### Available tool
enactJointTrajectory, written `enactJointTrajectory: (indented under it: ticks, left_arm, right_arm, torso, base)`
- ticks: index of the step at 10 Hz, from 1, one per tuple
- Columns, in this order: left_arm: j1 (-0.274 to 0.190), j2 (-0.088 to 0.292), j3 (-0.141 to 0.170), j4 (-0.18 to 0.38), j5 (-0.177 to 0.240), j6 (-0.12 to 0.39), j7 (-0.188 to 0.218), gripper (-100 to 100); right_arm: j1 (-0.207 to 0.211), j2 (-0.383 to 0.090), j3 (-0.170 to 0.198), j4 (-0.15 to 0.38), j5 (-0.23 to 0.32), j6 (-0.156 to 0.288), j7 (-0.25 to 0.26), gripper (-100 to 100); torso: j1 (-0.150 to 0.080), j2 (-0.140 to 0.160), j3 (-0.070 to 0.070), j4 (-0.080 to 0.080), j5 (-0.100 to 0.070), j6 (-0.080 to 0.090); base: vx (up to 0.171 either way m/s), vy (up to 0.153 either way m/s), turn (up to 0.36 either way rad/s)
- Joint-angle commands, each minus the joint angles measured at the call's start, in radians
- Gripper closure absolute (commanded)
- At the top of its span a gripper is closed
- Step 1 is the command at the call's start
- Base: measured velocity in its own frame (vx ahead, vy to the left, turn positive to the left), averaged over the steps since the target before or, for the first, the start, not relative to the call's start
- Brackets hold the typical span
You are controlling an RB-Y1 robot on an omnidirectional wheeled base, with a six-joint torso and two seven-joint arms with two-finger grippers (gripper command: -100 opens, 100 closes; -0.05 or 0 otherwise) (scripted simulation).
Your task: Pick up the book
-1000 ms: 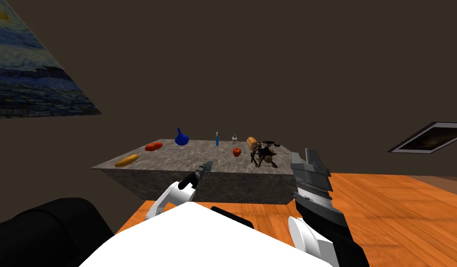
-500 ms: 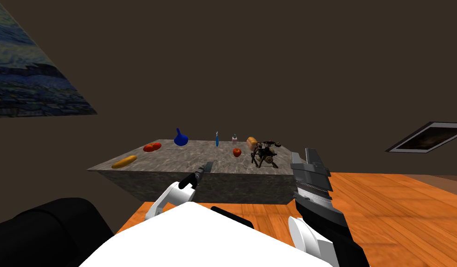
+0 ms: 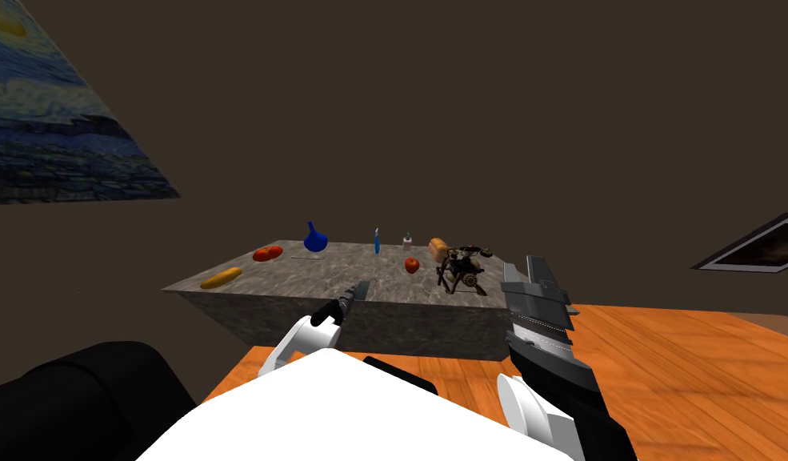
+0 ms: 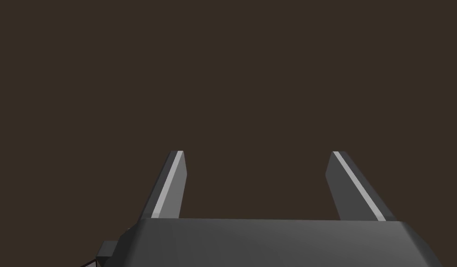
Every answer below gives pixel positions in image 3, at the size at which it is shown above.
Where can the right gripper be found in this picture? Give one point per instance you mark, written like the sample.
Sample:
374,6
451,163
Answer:
539,320

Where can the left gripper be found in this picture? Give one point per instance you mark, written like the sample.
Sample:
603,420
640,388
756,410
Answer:
347,299

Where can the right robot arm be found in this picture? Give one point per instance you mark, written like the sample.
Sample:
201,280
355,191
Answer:
579,410

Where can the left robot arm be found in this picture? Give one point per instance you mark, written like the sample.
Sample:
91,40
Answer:
80,410

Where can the grey marble table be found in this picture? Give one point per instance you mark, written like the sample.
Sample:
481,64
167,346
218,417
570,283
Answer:
317,278

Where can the thin blue bottle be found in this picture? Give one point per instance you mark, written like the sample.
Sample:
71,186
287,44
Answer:
377,243

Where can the red apple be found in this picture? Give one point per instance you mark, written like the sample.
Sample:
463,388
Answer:
411,265

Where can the small pale bottle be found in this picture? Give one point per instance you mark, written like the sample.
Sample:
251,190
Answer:
407,244

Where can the dark antique telephone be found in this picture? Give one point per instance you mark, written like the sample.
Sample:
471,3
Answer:
464,272

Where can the blue vase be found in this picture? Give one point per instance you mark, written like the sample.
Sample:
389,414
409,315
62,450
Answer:
315,242

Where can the brown bread loaf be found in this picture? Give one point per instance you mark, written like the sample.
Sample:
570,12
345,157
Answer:
438,250

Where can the red tomato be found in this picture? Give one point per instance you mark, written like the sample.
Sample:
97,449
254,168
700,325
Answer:
267,254

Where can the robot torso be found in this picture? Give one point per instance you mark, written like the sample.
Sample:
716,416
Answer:
342,416

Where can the yellow baguette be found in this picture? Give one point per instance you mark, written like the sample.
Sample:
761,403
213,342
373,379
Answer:
221,278

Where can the dark framed picture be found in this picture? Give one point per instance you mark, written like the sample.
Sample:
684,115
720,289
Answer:
758,250

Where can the blue starry painting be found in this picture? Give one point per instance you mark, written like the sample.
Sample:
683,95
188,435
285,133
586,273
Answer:
54,128

